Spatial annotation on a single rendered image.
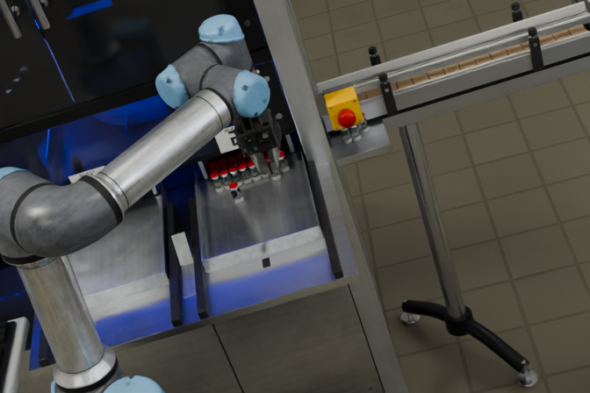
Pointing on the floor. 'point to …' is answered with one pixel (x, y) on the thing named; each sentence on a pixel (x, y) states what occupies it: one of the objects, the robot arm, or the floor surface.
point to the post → (318, 149)
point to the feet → (527, 378)
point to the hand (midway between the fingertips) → (269, 166)
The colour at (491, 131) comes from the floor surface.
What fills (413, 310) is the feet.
